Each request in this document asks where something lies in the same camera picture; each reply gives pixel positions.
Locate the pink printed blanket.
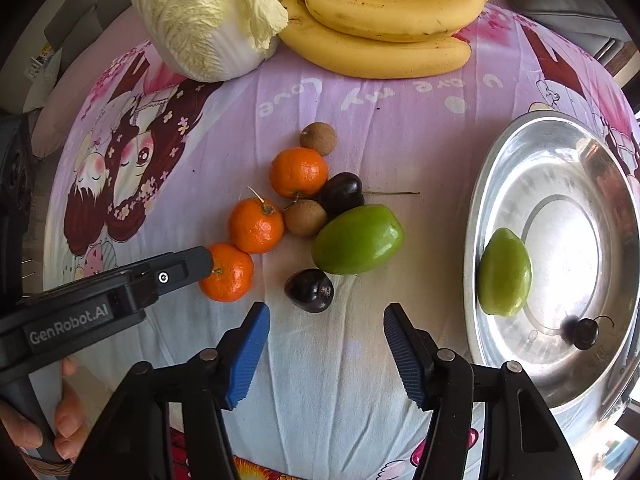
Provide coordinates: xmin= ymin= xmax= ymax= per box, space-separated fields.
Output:
xmin=30 ymin=0 xmax=640 ymax=480

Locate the napa cabbage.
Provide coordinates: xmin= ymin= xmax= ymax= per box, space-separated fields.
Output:
xmin=126 ymin=0 xmax=290 ymax=83

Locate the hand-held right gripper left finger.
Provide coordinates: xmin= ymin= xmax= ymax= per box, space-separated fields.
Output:
xmin=67 ymin=301 xmax=272 ymax=480

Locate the dark cherry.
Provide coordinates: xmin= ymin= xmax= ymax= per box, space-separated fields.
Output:
xmin=284 ymin=269 xmax=335 ymax=314
xmin=320 ymin=172 xmax=421 ymax=218
xmin=560 ymin=315 xmax=616 ymax=351

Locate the yellow banana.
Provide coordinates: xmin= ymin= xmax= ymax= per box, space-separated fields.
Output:
xmin=299 ymin=0 xmax=489 ymax=44
xmin=276 ymin=0 xmax=473 ymax=80

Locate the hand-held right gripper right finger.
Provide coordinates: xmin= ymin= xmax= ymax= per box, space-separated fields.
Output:
xmin=382 ymin=302 xmax=583 ymax=480

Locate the brown longan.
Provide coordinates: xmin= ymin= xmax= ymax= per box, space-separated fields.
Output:
xmin=284 ymin=199 xmax=328 ymax=237
xmin=299 ymin=122 xmax=337 ymax=157

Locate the round metal plate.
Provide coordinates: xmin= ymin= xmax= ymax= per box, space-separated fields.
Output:
xmin=462 ymin=111 xmax=640 ymax=411

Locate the orange mandarin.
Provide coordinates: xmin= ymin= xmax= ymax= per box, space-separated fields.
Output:
xmin=198 ymin=243 xmax=255 ymax=303
xmin=269 ymin=147 xmax=329 ymax=199
xmin=228 ymin=186 xmax=286 ymax=254

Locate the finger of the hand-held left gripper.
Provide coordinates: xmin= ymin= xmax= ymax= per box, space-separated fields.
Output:
xmin=127 ymin=245 xmax=215 ymax=312

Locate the green jujube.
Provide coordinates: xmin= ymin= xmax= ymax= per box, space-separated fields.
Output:
xmin=312 ymin=204 xmax=406 ymax=276
xmin=477 ymin=227 xmax=533 ymax=317

